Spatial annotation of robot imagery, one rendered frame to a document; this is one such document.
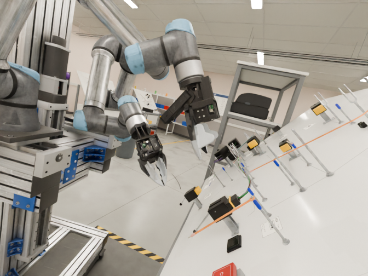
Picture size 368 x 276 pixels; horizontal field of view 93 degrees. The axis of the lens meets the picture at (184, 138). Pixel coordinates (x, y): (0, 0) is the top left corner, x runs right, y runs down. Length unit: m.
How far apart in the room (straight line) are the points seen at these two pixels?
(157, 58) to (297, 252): 0.51
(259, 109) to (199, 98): 1.12
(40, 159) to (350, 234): 0.83
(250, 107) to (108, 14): 1.19
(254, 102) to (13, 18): 1.41
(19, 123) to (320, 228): 0.92
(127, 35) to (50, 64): 0.54
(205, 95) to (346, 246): 0.38
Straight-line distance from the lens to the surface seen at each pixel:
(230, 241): 0.52
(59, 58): 1.11
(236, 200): 0.52
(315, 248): 0.40
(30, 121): 0.88
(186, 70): 0.47
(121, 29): 0.69
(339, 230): 0.41
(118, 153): 4.09
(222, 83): 8.38
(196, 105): 0.45
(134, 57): 0.51
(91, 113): 0.73
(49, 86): 1.11
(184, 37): 0.50
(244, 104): 1.56
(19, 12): 0.73
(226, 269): 0.42
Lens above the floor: 1.39
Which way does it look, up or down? 9 degrees down
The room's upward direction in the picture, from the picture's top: 15 degrees clockwise
